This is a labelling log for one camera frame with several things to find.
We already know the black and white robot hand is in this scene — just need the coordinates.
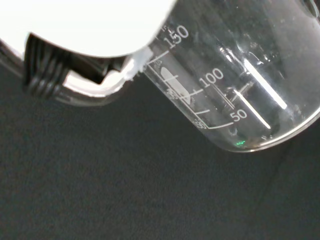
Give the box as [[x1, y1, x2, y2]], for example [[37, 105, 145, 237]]
[[0, 0, 177, 107]]

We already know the black scalloped bench cloth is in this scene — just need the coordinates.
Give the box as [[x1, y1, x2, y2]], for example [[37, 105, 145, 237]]
[[0, 64, 320, 240]]

